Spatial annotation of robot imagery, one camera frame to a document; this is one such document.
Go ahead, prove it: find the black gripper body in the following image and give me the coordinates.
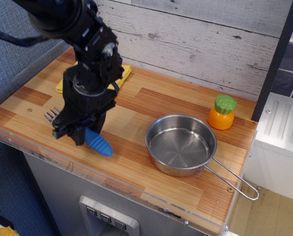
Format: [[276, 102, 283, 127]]
[[52, 66, 117, 139]]

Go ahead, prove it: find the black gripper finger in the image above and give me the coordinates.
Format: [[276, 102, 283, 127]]
[[71, 127, 86, 146], [90, 112, 106, 134]]

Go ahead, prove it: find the blue handled metal fork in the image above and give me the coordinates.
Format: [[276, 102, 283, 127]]
[[44, 108, 113, 157]]

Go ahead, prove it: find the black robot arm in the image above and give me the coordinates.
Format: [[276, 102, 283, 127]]
[[17, 0, 124, 146]]

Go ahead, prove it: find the orange toy carrot green top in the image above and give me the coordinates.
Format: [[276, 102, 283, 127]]
[[208, 94, 237, 130]]

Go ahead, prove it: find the silver dispenser panel with buttons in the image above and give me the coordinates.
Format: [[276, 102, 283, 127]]
[[79, 195, 140, 236]]

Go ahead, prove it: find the yellow object bottom left corner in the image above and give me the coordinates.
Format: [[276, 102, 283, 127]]
[[0, 227, 19, 236]]

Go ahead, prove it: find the white ribbed cabinet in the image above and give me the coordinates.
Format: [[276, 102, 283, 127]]
[[244, 93, 293, 199]]

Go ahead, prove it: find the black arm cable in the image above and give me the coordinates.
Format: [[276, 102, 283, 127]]
[[0, 27, 49, 48]]

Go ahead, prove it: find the small steel pan wire handle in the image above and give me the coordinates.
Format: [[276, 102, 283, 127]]
[[145, 114, 259, 201]]

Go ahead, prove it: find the dark right shelf post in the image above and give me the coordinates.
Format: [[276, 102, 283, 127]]
[[251, 1, 293, 122]]

